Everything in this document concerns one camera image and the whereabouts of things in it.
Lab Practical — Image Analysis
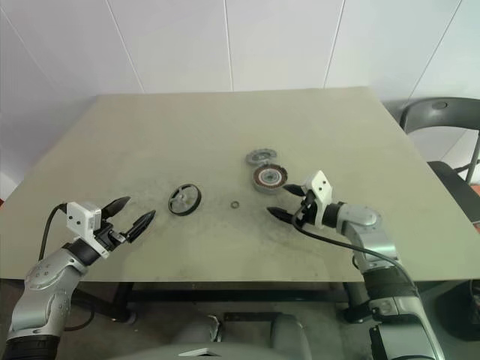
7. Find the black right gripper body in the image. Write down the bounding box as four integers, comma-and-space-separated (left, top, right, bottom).
290, 190, 320, 230

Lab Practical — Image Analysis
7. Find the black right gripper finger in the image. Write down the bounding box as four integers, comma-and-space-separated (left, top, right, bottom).
281, 182, 307, 197
265, 206, 298, 224

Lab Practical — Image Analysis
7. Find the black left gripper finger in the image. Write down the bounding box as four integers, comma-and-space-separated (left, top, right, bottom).
100, 196, 131, 219
123, 210, 157, 245

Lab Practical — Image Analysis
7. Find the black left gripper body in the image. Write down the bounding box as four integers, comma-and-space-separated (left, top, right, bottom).
93, 220, 132, 260

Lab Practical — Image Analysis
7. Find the silver spoked motor rotor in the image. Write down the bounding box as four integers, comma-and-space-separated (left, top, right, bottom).
166, 181, 205, 218

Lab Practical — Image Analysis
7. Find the round brown-centred metal disc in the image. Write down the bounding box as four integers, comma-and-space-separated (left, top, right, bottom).
250, 164, 288, 193

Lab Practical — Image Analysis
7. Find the grey round motor end cap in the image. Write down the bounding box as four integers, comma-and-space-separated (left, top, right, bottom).
245, 148, 278, 166

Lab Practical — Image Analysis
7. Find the black flat bar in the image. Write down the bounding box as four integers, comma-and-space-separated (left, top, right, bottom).
223, 311, 284, 322

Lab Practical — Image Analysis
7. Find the grey rounded shape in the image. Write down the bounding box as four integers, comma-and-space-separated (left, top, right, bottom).
262, 313, 313, 360
175, 313, 223, 347

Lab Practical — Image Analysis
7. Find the dark grey folding chair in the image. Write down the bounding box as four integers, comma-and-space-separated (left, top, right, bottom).
399, 97, 480, 223

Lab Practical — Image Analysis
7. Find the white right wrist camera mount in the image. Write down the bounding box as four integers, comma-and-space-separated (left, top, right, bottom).
301, 170, 334, 228

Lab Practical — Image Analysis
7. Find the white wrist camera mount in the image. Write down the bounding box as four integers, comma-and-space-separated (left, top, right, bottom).
65, 201, 103, 241
301, 170, 334, 228

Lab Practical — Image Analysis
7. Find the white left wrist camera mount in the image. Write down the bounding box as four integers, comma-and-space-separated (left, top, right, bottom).
65, 201, 103, 241

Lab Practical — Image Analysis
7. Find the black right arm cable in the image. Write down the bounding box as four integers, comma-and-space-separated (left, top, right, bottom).
291, 198, 419, 299

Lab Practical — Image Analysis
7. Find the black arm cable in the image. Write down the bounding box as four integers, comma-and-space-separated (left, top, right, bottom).
291, 198, 419, 299
39, 202, 69, 263

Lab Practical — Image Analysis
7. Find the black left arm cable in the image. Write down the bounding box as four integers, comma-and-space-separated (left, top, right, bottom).
39, 202, 69, 263

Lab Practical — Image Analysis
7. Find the thin black floor cable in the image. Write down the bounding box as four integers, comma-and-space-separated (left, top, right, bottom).
63, 295, 97, 332

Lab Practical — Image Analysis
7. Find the black table frame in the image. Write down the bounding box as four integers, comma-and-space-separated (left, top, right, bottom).
73, 280, 380, 326

